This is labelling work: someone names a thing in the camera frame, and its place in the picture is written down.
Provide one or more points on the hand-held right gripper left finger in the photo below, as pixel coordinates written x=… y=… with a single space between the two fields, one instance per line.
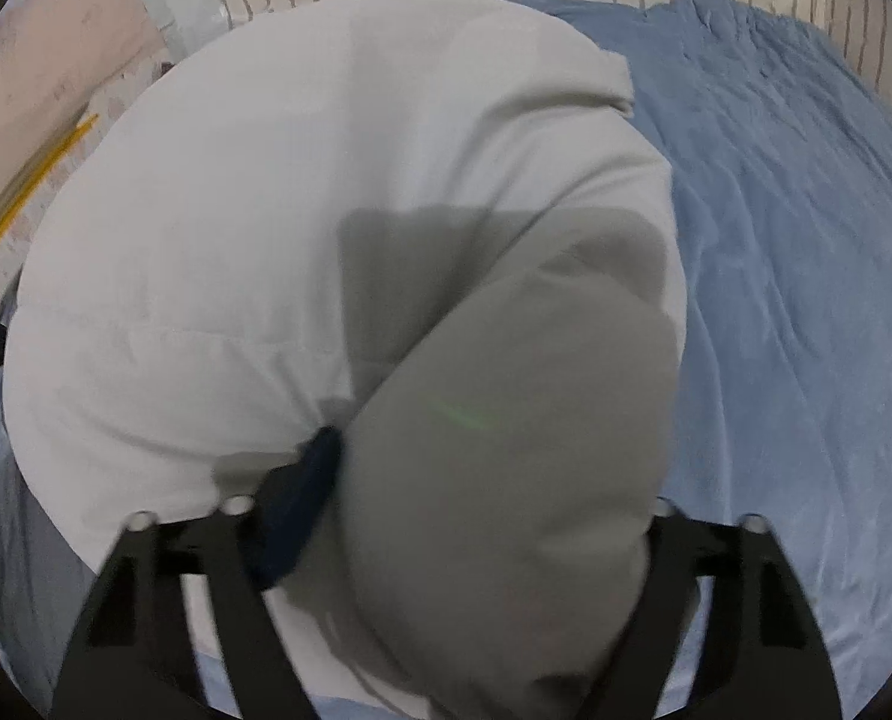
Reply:
x=303 y=510

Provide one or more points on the blue bed sheet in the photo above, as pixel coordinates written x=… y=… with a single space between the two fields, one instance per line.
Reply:
x=790 y=277

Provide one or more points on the white padded jacket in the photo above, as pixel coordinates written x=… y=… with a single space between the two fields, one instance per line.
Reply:
x=228 y=202

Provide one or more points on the floral mattress cover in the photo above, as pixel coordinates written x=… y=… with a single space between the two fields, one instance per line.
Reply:
x=18 y=255

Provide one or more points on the peach board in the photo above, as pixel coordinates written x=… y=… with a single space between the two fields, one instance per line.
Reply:
x=63 y=45

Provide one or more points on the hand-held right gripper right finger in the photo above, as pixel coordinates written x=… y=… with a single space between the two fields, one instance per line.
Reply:
x=674 y=547

